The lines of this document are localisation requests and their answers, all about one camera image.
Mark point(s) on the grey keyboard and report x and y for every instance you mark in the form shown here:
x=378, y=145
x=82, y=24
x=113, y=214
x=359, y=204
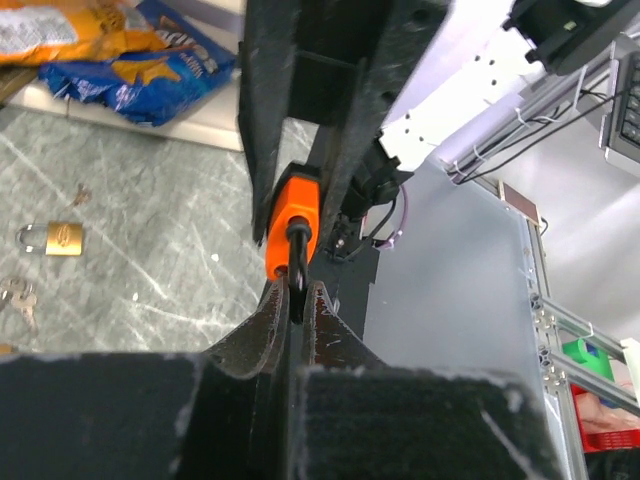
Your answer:
x=619, y=132

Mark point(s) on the silver key pair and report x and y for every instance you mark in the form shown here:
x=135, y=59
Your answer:
x=18, y=293

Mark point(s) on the red plastic crate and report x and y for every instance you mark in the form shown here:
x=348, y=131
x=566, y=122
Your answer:
x=601, y=427

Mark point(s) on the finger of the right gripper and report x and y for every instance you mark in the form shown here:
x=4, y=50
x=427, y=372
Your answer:
x=267, y=57
x=353, y=59

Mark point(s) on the brown orange snack bag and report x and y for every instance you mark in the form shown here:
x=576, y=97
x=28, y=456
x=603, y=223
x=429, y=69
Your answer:
x=38, y=32

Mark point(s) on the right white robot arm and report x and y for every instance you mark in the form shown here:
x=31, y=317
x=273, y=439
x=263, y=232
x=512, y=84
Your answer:
x=472, y=61

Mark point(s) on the orange black padlock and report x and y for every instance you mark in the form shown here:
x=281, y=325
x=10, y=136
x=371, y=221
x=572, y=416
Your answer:
x=292, y=232

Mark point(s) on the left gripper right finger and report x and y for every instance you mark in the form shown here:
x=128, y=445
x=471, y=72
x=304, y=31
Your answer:
x=358, y=418

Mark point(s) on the green plastic block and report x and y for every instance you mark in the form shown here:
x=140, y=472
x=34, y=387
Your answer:
x=589, y=356

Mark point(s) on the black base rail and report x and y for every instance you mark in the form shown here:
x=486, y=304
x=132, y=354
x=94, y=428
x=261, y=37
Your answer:
x=347, y=279

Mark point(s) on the small brass padlock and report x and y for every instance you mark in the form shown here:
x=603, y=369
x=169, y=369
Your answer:
x=61, y=239

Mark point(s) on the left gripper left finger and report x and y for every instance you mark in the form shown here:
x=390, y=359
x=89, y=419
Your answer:
x=216, y=414

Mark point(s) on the blue chip bag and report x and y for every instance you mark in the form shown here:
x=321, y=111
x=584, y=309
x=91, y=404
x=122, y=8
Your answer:
x=149, y=88

